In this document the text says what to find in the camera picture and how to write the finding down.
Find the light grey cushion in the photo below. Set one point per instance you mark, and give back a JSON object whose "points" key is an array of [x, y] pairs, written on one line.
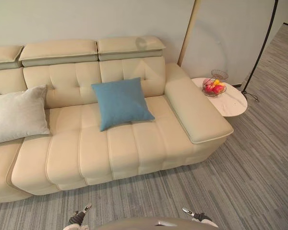
{"points": [[15, 112]]}

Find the blue square cushion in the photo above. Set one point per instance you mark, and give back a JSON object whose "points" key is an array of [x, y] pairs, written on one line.
{"points": [[121, 103]]}

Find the black arc floor lamp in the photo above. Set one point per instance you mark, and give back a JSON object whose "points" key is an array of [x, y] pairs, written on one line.
{"points": [[261, 45]]}

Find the yellow fruit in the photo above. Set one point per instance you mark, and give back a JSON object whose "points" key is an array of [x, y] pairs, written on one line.
{"points": [[216, 83]]}

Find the beige leaning pole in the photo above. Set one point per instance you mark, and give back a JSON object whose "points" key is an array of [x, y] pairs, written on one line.
{"points": [[187, 33]]}

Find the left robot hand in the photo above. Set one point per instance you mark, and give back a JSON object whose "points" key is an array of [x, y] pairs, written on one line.
{"points": [[78, 216]]}

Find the cream leather sofa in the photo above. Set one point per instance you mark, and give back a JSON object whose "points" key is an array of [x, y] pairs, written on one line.
{"points": [[124, 143]]}

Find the red apple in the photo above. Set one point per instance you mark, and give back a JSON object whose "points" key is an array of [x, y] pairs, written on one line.
{"points": [[218, 89], [208, 89]]}

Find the round white marble side table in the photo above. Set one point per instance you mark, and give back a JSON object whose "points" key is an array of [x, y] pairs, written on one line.
{"points": [[232, 103]]}

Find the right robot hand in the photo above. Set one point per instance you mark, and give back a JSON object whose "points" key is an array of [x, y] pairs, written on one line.
{"points": [[198, 215]]}

